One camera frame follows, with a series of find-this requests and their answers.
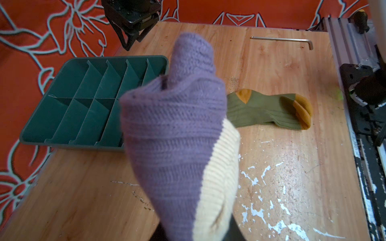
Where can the green striped sock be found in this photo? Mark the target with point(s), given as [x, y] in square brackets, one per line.
[248, 107]

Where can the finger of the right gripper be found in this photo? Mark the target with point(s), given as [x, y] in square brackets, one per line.
[146, 28]
[126, 36]

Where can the metal hex key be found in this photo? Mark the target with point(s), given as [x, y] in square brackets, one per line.
[309, 42]

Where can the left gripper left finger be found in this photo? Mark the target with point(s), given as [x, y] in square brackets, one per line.
[159, 234]

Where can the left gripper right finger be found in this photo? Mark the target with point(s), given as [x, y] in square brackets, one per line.
[234, 233]

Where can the purple striped sock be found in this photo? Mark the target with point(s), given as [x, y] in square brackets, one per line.
[182, 148]

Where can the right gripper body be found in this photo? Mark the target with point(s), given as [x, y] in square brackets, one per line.
[134, 14]

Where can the green compartment tray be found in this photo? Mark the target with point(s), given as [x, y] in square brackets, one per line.
[81, 107]

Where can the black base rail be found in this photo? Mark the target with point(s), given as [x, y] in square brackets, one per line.
[370, 160]

